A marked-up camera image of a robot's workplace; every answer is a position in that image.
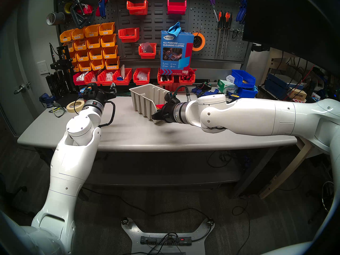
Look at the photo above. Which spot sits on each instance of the brown cardboard box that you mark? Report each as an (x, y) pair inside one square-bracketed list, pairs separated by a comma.
[(297, 93)]

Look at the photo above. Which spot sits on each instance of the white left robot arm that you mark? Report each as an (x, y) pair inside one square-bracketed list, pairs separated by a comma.
[(69, 164)]

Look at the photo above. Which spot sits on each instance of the clear plastic parts bag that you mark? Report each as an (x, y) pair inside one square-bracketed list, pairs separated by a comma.
[(109, 76), (147, 47), (142, 76)]

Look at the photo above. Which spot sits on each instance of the dark blue equipment case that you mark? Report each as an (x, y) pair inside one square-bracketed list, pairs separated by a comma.
[(276, 87)]

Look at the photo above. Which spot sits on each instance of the beige plastic storage bin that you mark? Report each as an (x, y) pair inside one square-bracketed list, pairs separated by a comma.
[(143, 97)]

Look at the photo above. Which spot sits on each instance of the yellow bin labelled M4X4X6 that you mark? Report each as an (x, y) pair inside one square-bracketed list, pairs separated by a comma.
[(80, 47)]

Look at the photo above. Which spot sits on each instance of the grey workbench frame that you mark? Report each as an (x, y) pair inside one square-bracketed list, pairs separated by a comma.
[(159, 178)]

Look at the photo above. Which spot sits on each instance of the black circuit board device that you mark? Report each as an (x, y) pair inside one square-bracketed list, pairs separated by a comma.
[(204, 86)]

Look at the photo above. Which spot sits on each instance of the blue cleaning cloths box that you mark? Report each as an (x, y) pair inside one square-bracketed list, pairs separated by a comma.
[(176, 52)]

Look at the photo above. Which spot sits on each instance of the blue bar clamp yellow label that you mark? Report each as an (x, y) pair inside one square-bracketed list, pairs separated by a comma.
[(233, 96)]

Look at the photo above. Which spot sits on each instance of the black soldering iron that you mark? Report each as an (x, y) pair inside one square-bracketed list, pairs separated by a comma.
[(53, 55)]

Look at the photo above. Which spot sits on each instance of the black monitor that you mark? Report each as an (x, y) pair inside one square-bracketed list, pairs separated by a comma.
[(292, 23)]

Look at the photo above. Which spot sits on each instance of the white plastic parts bags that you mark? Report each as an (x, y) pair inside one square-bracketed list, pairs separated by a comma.
[(81, 77)]

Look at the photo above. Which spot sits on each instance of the yellow bin labelled M3-8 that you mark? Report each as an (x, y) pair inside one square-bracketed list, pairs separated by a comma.
[(96, 56)]

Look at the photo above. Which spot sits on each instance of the blue spring clamps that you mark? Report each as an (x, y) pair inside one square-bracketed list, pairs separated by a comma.
[(241, 12)]

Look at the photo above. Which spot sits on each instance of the yellow bin labelled M3X5X4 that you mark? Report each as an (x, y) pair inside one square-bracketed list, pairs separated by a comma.
[(66, 38)]

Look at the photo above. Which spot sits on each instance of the yellow bin labelled M2.5-6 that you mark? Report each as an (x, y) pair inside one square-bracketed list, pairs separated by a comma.
[(85, 68)]

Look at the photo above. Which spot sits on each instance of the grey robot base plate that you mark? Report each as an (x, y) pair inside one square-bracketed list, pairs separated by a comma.
[(132, 236)]

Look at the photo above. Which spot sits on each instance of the grey perforated pegboard panel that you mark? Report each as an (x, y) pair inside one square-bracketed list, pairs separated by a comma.
[(202, 18), (113, 12)]

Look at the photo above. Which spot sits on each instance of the red tape roll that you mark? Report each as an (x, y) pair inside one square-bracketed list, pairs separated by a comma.
[(89, 9)]

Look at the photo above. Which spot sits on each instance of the yellow bin labelled M2.5-5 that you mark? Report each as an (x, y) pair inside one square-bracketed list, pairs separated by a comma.
[(98, 67)]

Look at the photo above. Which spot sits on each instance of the green cutting mat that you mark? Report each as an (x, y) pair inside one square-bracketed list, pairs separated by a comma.
[(123, 94)]

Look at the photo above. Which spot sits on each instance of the yellow bin labelled M3X5 BAG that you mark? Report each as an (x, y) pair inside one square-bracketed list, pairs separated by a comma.
[(78, 36)]

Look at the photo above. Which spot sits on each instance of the beige masking tape roll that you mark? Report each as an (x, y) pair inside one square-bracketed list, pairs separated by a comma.
[(73, 110)]

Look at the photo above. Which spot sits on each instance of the red plastic parts bin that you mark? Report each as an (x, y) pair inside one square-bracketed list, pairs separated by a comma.
[(91, 81), (175, 87), (79, 83), (122, 82), (106, 82), (165, 82), (141, 82), (176, 10), (187, 81), (147, 55), (136, 10), (128, 38)]

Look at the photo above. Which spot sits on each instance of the dark louvered bin panel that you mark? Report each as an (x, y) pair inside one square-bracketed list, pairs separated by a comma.
[(156, 26)]

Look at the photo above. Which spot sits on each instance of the orange tape roll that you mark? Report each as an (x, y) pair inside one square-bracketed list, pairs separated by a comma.
[(203, 43)]

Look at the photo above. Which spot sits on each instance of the grey C-clamp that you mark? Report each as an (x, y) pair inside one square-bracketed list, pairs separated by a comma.
[(79, 20)]

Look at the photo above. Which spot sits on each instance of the black power strip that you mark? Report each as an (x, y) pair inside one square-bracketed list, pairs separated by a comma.
[(159, 241)]

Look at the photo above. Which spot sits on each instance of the white light switch plate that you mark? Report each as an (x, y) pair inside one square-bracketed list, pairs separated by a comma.
[(42, 68)]

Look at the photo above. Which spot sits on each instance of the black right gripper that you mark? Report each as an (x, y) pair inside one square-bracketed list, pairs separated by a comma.
[(168, 113)]

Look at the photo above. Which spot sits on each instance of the yellow bin labelled M3-6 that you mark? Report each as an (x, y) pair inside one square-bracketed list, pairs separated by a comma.
[(110, 54)]

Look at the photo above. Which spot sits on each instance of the white paper packet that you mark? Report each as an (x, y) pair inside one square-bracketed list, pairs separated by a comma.
[(122, 71)]

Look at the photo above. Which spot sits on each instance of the yellow bin labelled M3X6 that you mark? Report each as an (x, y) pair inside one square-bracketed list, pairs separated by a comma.
[(106, 31)]

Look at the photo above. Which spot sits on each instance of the black metal stand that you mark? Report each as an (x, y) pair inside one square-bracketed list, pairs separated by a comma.
[(62, 63)]

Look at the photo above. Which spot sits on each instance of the clear safety glasses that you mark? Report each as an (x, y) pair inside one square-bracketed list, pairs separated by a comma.
[(59, 111)]

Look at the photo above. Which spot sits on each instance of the green white Kimtech wipes box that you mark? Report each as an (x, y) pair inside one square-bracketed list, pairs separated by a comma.
[(223, 87)]

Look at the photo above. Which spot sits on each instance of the yellow tape roll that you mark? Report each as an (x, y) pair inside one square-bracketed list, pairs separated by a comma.
[(67, 8)]

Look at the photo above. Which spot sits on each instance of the yellow bin labelled M4 HEX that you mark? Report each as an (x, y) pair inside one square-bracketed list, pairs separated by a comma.
[(112, 66)]

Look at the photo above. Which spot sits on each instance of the yellow bin labelled M3-4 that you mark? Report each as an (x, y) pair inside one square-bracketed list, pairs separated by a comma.
[(108, 43)]

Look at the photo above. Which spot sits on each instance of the blue microfiber cloth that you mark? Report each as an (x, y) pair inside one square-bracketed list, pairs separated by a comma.
[(174, 29)]

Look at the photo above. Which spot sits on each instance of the yellow plastic parts bin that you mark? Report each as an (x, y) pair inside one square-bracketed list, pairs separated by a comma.
[(73, 58), (69, 48), (76, 68)]

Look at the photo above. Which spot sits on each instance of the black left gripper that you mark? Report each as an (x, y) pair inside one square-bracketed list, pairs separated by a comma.
[(98, 93)]

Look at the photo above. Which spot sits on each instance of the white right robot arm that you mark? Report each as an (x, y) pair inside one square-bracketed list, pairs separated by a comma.
[(252, 116)]

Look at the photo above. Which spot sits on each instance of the yellow bin labelled M3-12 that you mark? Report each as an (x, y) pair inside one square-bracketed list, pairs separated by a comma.
[(83, 58)]

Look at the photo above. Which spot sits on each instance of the yellow bin labelled M4-6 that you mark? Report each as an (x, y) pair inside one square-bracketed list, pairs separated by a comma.
[(93, 44)]

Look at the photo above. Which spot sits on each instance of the plain blue bar clamp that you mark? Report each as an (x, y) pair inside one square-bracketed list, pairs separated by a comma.
[(212, 93)]

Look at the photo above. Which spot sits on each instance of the blue bench vise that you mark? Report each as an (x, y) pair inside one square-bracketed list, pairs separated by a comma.
[(47, 100)]

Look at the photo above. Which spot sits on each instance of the silver duct tape roll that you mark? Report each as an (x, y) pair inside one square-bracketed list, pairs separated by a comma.
[(57, 18)]

